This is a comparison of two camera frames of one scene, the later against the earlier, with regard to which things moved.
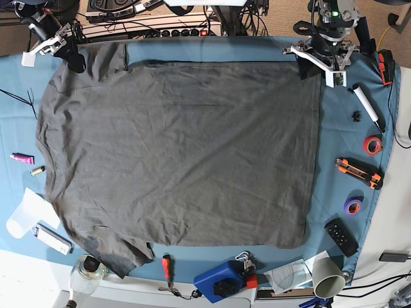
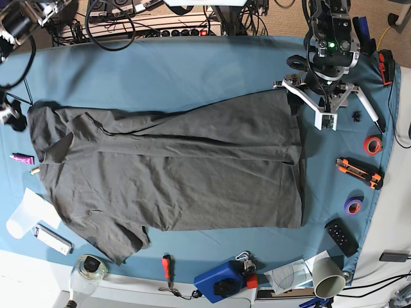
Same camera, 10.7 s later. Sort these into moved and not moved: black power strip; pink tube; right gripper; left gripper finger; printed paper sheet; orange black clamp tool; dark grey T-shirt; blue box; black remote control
Moved: right gripper; left gripper finger; dark grey T-shirt
Not moved: pink tube; orange black clamp tool; black power strip; black remote control; printed paper sheet; blue box
